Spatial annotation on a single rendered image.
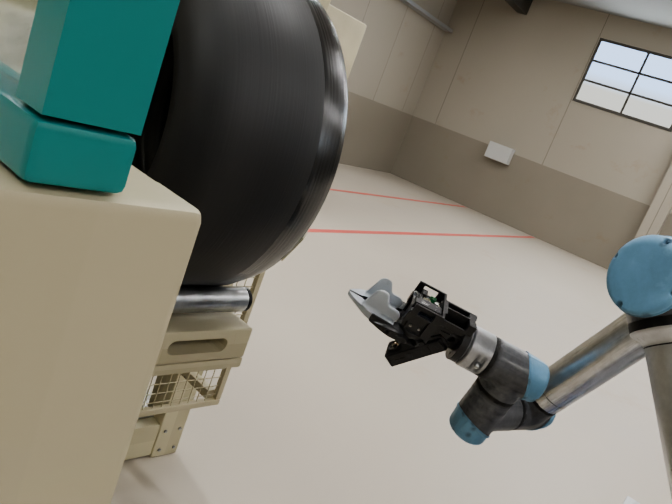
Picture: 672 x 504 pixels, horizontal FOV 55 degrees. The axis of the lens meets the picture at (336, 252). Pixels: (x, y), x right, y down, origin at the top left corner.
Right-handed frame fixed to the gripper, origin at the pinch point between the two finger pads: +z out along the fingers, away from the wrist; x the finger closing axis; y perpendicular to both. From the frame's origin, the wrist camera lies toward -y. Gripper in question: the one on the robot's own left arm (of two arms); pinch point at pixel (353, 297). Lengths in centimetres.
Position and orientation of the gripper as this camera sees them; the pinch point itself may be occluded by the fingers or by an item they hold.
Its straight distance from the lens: 109.7
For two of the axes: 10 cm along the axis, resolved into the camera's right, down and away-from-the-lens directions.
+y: 4.2, -7.3, -5.4
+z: -8.8, -4.6, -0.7
